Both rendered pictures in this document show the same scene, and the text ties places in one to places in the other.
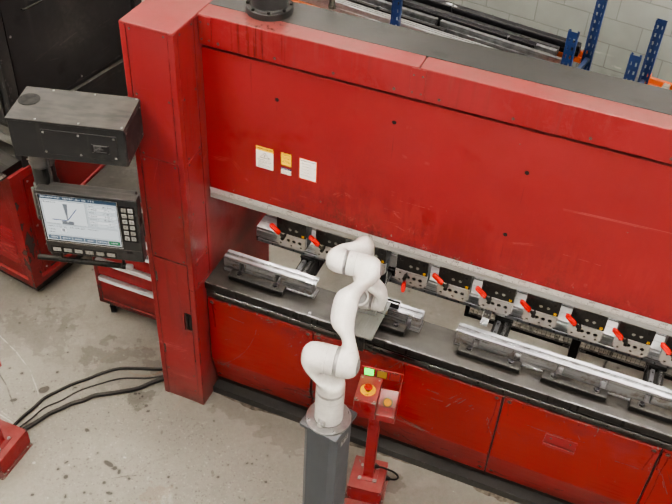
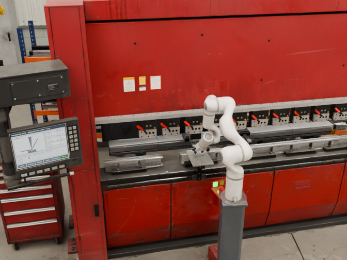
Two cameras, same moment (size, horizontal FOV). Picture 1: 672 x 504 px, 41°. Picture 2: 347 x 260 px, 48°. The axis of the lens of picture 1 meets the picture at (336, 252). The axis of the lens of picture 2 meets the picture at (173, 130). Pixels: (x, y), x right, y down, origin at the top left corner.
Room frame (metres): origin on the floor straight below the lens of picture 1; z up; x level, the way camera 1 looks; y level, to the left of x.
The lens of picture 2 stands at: (0.59, 1.60, 2.68)
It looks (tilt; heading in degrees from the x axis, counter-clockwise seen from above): 26 degrees down; 328
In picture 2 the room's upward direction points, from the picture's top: straight up
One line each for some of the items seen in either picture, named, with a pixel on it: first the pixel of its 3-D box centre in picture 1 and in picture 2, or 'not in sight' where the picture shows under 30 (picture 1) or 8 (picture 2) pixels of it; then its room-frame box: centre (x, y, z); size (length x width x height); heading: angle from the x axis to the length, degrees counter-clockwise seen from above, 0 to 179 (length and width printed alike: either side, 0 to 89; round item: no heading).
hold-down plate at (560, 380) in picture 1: (573, 385); (300, 151); (2.71, -1.12, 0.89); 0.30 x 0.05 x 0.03; 70
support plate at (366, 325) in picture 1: (363, 315); (199, 157); (2.97, -0.15, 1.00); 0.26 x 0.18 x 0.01; 160
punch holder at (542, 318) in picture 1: (543, 306); (279, 115); (2.84, -0.92, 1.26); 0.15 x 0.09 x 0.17; 70
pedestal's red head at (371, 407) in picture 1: (377, 394); (225, 193); (2.70, -0.24, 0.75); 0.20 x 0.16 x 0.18; 79
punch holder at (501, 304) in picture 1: (499, 292); (258, 117); (2.91, -0.74, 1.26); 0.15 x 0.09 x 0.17; 70
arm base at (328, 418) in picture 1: (329, 403); (234, 187); (2.36, -0.01, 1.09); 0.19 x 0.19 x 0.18
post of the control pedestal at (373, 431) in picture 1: (372, 441); not in sight; (2.70, -0.24, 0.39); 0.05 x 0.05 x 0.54; 79
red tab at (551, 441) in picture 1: (559, 444); (302, 184); (2.61, -1.11, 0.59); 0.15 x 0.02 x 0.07; 70
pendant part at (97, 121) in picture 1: (86, 187); (33, 128); (3.15, 1.13, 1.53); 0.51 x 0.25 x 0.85; 86
